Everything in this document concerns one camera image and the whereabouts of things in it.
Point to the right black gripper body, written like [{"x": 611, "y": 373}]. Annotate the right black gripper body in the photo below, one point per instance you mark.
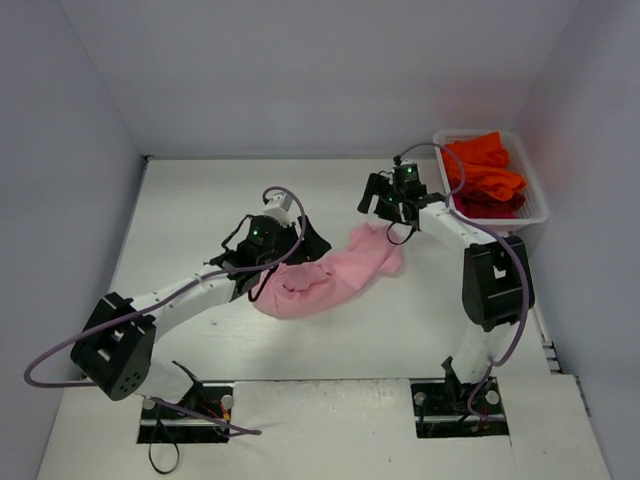
[{"x": 382, "y": 201}]

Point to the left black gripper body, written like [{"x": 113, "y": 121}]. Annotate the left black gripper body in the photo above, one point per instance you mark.
[{"x": 298, "y": 242}]

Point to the pink t shirt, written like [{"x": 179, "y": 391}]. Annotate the pink t shirt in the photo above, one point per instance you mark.
[{"x": 298, "y": 291}]

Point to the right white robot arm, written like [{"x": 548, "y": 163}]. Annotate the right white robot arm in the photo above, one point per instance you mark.
[{"x": 496, "y": 292}]

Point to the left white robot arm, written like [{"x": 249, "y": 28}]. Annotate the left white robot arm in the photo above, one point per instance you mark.
[{"x": 117, "y": 351}]

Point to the dark red t shirt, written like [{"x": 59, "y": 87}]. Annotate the dark red t shirt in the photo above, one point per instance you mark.
[{"x": 477, "y": 205}]

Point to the white plastic basket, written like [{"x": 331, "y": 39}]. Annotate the white plastic basket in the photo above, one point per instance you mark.
[{"x": 534, "y": 211}]

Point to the orange t shirt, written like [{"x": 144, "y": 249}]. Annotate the orange t shirt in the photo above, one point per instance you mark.
[{"x": 481, "y": 163}]

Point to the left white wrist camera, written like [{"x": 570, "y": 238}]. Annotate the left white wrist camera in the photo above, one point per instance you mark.
[{"x": 278, "y": 207}]

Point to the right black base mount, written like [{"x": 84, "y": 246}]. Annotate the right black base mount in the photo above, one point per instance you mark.
[{"x": 439, "y": 415}]

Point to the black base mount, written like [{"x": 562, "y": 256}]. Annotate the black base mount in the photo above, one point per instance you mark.
[
  {"x": 161, "y": 425},
  {"x": 439, "y": 415}
]

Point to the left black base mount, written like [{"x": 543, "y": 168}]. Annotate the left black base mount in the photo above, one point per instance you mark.
[{"x": 161, "y": 425}]

